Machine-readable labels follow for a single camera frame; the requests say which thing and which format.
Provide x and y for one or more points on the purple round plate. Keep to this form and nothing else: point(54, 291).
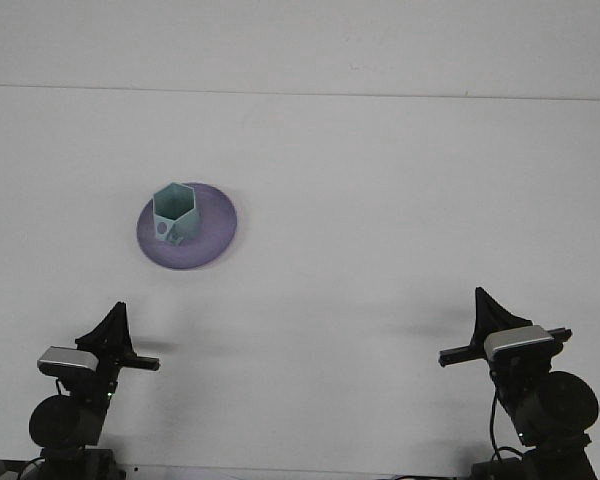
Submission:
point(215, 235)

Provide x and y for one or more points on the pale blue hexagonal cup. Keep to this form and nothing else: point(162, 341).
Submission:
point(177, 210)

